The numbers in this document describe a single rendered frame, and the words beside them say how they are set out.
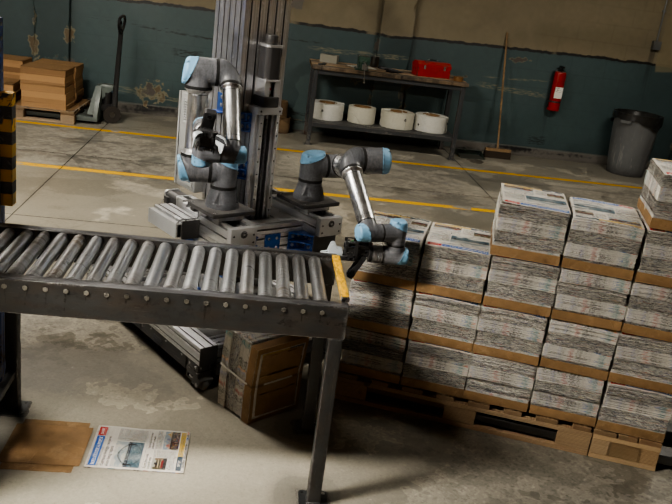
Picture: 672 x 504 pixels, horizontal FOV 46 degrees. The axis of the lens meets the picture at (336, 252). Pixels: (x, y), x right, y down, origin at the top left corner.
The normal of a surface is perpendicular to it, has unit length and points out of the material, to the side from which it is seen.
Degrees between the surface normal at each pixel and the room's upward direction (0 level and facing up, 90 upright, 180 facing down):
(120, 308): 90
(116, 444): 1
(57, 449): 0
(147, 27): 90
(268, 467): 0
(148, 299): 90
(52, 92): 90
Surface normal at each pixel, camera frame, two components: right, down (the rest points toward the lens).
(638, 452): -0.22, 0.29
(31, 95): 0.07, 0.32
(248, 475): 0.12, -0.94
